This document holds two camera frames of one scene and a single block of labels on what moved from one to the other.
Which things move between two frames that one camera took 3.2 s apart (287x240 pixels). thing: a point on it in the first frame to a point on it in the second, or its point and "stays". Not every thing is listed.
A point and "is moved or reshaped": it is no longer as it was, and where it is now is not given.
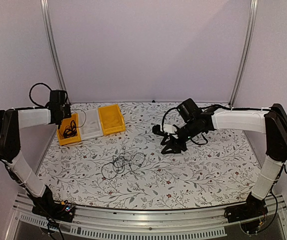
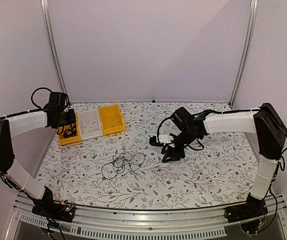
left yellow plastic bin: [69, 132] stays
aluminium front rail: [204, 223] stays
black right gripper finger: [163, 142] to [163, 149]
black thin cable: [70, 131] is moved or reshaped
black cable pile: [123, 163] stays
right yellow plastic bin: [111, 119] stays
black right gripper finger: [170, 149] to [171, 156]
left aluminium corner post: [45, 8] stays
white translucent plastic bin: [92, 127] stays
